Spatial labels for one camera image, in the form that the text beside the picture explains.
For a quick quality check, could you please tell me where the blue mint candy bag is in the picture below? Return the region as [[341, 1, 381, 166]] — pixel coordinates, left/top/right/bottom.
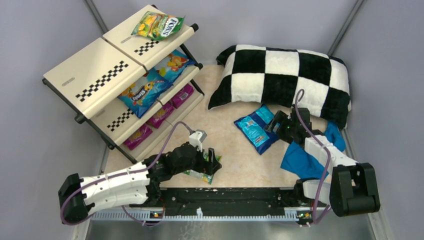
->
[[233, 104, 279, 155]]

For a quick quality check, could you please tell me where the purple grape candy bag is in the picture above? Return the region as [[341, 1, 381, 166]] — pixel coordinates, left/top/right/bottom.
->
[[147, 102, 175, 129], [170, 84, 194, 109], [123, 124, 153, 150]]

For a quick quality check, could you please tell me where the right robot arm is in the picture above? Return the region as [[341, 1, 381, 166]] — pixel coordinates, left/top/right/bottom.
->
[[264, 107, 381, 217]]

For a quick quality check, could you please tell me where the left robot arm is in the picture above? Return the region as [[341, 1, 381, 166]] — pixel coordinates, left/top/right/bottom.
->
[[58, 142, 222, 226]]

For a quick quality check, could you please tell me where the blue Sugus candy bag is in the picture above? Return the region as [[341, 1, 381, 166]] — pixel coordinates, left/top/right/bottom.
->
[[117, 70, 173, 119]]

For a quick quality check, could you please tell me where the cream three-tier shelf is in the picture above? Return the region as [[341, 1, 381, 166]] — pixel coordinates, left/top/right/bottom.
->
[[42, 5, 204, 164]]

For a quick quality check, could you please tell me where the blue fruit candy bag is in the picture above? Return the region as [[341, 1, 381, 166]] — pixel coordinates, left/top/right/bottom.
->
[[153, 50, 195, 83]]

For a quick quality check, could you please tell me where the green Fox's candy bag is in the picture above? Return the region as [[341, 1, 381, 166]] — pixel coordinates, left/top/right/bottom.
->
[[131, 11, 185, 41]]

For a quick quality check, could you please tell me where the blue cloth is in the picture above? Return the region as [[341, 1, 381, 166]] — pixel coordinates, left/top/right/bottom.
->
[[280, 122, 346, 179]]

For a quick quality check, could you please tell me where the black white checkered pillow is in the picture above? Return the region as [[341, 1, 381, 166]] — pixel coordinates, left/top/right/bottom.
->
[[207, 44, 352, 129]]

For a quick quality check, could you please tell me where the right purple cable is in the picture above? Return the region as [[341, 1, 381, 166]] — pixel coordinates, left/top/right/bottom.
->
[[293, 88, 334, 226]]

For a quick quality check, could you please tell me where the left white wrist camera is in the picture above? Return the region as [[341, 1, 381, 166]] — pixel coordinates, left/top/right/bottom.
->
[[188, 129, 207, 152]]

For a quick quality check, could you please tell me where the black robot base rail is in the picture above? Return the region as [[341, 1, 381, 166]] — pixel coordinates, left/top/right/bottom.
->
[[99, 187, 329, 223]]

